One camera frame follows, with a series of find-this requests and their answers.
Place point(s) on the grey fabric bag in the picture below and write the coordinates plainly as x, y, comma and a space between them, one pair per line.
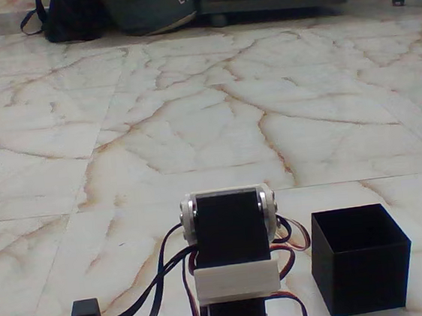
150, 9

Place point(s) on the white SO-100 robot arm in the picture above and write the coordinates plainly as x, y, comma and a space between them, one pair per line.
233, 280

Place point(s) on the black box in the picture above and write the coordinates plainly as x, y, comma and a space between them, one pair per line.
363, 281

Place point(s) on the black backpack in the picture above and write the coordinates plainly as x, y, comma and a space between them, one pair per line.
68, 18

